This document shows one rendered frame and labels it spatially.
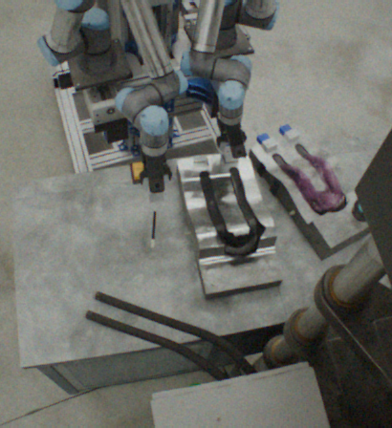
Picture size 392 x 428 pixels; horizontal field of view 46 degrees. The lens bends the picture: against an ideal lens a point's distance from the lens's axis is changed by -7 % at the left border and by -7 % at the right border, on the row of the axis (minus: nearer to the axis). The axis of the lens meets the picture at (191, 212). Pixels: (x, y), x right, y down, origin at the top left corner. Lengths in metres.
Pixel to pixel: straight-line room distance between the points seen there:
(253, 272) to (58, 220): 0.71
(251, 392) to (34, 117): 2.56
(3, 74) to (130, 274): 2.17
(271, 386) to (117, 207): 1.06
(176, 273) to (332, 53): 2.49
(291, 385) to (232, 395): 0.11
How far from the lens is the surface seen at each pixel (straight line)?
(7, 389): 2.47
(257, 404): 0.89
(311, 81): 3.46
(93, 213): 1.77
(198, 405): 0.87
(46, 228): 1.77
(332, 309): 0.89
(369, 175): 0.63
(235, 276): 1.61
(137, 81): 1.94
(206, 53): 1.53
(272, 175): 1.81
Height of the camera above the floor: 2.34
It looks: 61 degrees down
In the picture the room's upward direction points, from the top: 7 degrees clockwise
